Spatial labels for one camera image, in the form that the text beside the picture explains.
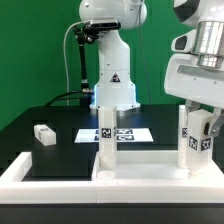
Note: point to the marker tag sheet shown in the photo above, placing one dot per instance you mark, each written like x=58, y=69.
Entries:
x=123, y=135

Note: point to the black camera on mount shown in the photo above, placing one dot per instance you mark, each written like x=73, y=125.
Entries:
x=94, y=28

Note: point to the white desk tabletop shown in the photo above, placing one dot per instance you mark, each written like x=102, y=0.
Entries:
x=155, y=168

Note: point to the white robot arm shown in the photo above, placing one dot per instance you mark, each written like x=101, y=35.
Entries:
x=115, y=87

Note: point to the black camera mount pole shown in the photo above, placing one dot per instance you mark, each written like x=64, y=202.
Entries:
x=87, y=93

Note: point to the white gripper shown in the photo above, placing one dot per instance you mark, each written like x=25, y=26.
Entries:
x=205, y=85

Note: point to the white U-shaped fence frame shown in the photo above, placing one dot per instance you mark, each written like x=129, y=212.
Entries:
x=14, y=189

